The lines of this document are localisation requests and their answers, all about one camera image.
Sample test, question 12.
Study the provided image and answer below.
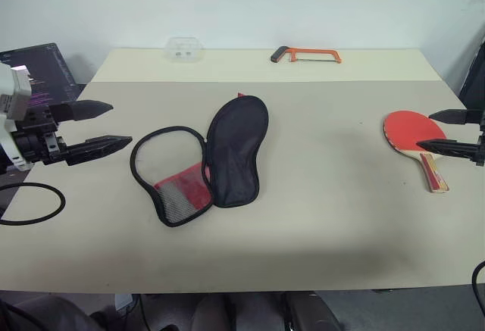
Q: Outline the grey laptop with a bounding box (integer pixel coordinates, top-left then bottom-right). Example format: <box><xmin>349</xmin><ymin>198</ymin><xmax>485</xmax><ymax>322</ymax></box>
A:
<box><xmin>0</xmin><ymin>42</ymin><xmax>80</xmax><ymax>109</ymax></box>

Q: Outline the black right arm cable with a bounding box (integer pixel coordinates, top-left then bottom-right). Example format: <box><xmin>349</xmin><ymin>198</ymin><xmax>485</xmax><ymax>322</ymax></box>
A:
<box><xmin>471</xmin><ymin>258</ymin><xmax>485</xmax><ymax>309</ymax></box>

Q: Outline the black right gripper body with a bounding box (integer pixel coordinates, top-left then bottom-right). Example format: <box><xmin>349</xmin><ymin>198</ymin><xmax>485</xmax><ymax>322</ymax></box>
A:
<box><xmin>468</xmin><ymin>108</ymin><xmax>485</xmax><ymax>167</ymax></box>

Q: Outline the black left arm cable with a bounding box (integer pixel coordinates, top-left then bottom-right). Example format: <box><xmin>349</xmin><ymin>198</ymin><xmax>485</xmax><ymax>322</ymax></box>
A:
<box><xmin>0</xmin><ymin>182</ymin><xmax>67</xmax><ymax>227</ymax></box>

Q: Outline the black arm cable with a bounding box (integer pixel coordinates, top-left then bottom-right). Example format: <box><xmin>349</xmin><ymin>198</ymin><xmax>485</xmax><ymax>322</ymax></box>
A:
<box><xmin>0</xmin><ymin>182</ymin><xmax>67</xmax><ymax>227</ymax></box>
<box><xmin>471</xmin><ymin>258</ymin><xmax>485</xmax><ymax>309</ymax></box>

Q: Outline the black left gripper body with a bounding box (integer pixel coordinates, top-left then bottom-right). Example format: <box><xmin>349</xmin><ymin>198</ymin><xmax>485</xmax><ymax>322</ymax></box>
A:
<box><xmin>11</xmin><ymin>104</ymin><xmax>69</xmax><ymax>167</ymax></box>

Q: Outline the red table tennis paddle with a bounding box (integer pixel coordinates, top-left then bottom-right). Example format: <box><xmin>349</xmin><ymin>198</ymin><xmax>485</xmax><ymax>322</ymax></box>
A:
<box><xmin>382</xmin><ymin>110</ymin><xmax>450</xmax><ymax>194</ymax></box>

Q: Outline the clear plastic box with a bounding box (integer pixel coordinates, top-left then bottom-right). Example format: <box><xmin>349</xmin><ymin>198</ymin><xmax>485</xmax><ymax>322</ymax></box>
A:
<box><xmin>164</xmin><ymin>36</ymin><xmax>203</xmax><ymax>63</ymax></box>

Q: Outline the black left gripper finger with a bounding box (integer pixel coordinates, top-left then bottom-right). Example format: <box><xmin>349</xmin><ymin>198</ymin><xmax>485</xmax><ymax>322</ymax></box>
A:
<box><xmin>59</xmin><ymin>135</ymin><xmax>134</xmax><ymax>167</ymax></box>
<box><xmin>48</xmin><ymin>99</ymin><xmax>114</xmax><ymax>124</ymax></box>

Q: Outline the black paddle cover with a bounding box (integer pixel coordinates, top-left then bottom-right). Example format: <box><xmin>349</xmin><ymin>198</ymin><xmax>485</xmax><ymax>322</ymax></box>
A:
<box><xmin>130</xmin><ymin>92</ymin><xmax>270</xmax><ymax>229</ymax></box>

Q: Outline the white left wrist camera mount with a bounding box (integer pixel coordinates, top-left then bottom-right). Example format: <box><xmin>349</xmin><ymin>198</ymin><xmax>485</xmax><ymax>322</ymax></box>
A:
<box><xmin>0</xmin><ymin>61</ymin><xmax>32</xmax><ymax>173</ymax></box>

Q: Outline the orange hacksaw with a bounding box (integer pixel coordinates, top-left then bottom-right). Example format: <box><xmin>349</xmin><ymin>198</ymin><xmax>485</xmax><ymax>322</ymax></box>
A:
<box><xmin>270</xmin><ymin>45</ymin><xmax>343</xmax><ymax>65</ymax></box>

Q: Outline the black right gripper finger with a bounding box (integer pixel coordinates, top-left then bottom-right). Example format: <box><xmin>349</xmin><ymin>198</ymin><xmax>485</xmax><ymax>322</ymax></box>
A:
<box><xmin>428</xmin><ymin>108</ymin><xmax>471</xmax><ymax>126</ymax></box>
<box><xmin>415</xmin><ymin>138</ymin><xmax>475</xmax><ymax>160</ymax></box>

